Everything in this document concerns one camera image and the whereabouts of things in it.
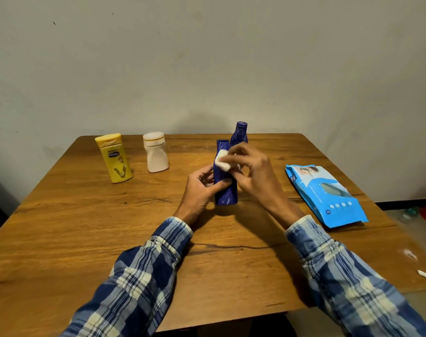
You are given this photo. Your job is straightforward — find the person's right forearm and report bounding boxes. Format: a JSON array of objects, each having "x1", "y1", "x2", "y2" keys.
[{"x1": 285, "y1": 215, "x2": 426, "y2": 337}]

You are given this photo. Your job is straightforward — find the yellow bottle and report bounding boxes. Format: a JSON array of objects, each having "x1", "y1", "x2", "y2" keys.
[{"x1": 94, "y1": 133, "x2": 134, "y2": 183}]

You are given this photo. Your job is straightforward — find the dark blue bottle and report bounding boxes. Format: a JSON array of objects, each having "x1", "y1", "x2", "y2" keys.
[
  {"x1": 229, "y1": 121, "x2": 249, "y2": 148},
  {"x1": 212, "y1": 139, "x2": 239, "y2": 206}
]

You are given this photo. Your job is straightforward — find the white wet wipe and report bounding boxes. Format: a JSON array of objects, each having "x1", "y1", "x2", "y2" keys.
[{"x1": 214, "y1": 149, "x2": 233, "y2": 172}]

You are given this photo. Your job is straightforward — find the wooden table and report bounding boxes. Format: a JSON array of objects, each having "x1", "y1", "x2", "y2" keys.
[{"x1": 0, "y1": 133, "x2": 426, "y2": 337}]

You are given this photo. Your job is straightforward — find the person's left hand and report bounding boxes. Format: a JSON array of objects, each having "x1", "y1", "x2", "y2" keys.
[{"x1": 173, "y1": 164, "x2": 233, "y2": 227}]

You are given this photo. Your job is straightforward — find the person's right hand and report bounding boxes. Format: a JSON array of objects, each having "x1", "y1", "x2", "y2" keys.
[{"x1": 218, "y1": 143, "x2": 305, "y2": 230}]

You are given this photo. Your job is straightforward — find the person's left forearm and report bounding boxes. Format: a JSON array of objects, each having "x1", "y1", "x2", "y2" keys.
[{"x1": 60, "y1": 216, "x2": 194, "y2": 337}]

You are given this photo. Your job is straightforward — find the white bottle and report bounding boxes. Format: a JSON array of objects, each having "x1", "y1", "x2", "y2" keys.
[{"x1": 143, "y1": 132, "x2": 170, "y2": 173}]

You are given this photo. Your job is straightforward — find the blue wet wipes pack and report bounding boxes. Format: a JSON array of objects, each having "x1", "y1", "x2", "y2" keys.
[{"x1": 285, "y1": 164, "x2": 369, "y2": 229}]

